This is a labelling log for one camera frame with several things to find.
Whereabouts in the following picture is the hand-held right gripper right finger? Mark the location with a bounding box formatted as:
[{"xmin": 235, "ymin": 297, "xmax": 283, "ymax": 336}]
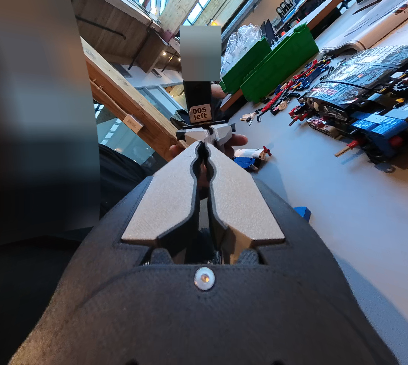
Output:
[{"xmin": 204, "ymin": 143, "xmax": 286, "ymax": 263}]

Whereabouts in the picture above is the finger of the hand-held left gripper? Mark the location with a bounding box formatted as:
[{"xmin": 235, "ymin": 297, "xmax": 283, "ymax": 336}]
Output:
[
  {"xmin": 209, "ymin": 124, "xmax": 234, "ymax": 146},
  {"xmin": 184, "ymin": 128, "xmax": 208, "ymax": 149}
]

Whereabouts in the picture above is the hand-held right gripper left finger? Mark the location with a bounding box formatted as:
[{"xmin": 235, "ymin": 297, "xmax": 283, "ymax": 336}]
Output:
[{"xmin": 121, "ymin": 141, "xmax": 204, "ymax": 257}]

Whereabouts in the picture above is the blue and white brick panel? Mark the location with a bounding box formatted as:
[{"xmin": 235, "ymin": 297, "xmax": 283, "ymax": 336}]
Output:
[{"xmin": 234, "ymin": 146, "xmax": 272, "ymax": 172}]

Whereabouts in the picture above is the blue smooth tile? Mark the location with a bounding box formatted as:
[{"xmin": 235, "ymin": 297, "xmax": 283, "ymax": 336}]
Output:
[{"xmin": 293, "ymin": 206, "xmax": 312, "ymax": 223}]

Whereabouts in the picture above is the person's left hand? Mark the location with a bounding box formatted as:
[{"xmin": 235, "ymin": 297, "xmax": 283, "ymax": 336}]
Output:
[{"xmin": 169, "ymin": 133, "xmax": 248, "ymax": 161}]

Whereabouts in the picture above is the green storage bin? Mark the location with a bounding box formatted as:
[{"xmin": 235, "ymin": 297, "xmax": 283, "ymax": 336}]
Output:
[
  {"xmin": 219, "ymin": 37, "xmax": 272, "ymax": 95},
  {"xmin": 240, "ymin": 22, "xmax": 320, "ymax": 103}
]

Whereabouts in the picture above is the wooden beam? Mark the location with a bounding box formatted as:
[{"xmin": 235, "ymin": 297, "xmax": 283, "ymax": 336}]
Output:
[{"xmin": 80, "ymin": 37, "xmax": 188, "ymax": 161}]

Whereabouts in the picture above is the clear plastic bag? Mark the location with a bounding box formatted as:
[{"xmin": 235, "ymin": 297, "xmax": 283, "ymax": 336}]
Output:
[{"xmin": 221, "ymin": 23, "xmax": 264, "ymax": 76}]

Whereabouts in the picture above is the pile of loose brick parts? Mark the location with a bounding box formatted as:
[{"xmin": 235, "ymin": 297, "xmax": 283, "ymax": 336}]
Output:
[{"xmin": 239, "ymin": 55, "xmax": 340, "ymax": 126}]

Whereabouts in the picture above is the black toy brick race car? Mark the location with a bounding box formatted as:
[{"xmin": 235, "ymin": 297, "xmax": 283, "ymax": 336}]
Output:
[{"xmin": 288, "ymin": 45, "xmax": 408, "ymax": 166}]

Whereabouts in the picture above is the curled instruction booklet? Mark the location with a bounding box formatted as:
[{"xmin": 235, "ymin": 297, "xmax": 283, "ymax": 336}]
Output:
[{"xmin": 320, "ymin": 0, "xmax": 408, "ymax": 54}]

